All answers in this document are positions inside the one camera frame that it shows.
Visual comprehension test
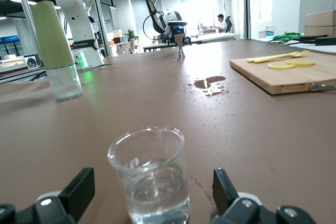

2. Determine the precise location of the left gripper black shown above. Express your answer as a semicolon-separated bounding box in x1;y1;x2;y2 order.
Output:
164;25;192;45

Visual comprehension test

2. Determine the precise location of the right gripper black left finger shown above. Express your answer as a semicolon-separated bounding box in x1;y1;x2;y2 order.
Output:
0;167;95;224

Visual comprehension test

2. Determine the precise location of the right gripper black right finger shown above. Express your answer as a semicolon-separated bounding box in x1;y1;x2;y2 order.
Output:
209;168;317;224

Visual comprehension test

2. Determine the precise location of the stainless steel jigger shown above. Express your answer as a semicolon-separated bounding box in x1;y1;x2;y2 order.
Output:
174;34;186;59

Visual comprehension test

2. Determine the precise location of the clear glass measuring cup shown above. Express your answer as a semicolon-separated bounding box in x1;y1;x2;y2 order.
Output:
107;126;191;224

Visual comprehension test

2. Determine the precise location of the white office table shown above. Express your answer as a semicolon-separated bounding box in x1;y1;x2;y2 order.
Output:
143;32;241;53

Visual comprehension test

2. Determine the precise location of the seated person white shirt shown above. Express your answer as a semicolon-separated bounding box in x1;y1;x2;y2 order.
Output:
213;14;228;34

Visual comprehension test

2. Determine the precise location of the green potted plant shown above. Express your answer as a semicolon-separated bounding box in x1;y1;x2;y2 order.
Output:
124;29;140;41

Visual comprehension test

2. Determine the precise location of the spilled liquid puddle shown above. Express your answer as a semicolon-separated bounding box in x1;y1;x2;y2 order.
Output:
187;76;230;97

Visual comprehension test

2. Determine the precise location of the black office chair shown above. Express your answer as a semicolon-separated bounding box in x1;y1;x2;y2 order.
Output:
225;15;234;34

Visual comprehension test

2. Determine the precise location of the lemon slice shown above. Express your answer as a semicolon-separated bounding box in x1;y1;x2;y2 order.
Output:
285;59;316;67
267;62;296;70

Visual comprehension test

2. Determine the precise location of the green cloth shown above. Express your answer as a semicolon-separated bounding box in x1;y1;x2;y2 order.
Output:
272;31;305;43

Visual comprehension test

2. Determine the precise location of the wooden cutting board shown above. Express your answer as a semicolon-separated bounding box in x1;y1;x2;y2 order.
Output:
229;50;336;96

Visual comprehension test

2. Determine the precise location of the yellow plastic fork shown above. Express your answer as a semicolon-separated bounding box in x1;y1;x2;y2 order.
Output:
252;49;311;64

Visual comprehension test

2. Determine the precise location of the green sleeved glass bottle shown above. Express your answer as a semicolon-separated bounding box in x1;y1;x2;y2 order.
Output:
30;0;83;102

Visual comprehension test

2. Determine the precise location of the cardboard box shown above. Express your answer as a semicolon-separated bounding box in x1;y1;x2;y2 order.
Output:
304;26;336;37
304;9;336;27

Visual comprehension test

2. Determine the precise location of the black flat box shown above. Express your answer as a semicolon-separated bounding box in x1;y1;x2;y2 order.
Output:
299;34;336;47

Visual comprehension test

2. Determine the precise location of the glass door display fridge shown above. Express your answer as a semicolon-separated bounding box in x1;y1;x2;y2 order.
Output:
0;35;20;57

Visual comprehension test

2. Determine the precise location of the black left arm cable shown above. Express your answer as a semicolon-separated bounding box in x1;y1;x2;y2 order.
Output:
142;0;169;41

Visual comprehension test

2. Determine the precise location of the aluminium frame post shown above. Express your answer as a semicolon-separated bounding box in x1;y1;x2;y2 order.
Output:
12;0;36;59
94;0;106;57

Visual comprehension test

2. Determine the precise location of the metal frame side table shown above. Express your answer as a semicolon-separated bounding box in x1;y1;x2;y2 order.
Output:
0;65;49;85

